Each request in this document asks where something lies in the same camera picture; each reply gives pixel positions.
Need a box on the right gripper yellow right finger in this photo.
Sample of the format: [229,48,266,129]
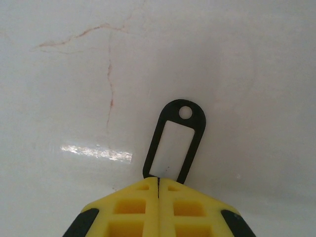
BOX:
[158,177,256,237]

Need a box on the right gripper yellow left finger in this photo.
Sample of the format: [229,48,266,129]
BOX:
[64,176,159,237]

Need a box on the black key tag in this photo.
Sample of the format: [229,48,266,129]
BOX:
[142,98,207,185]

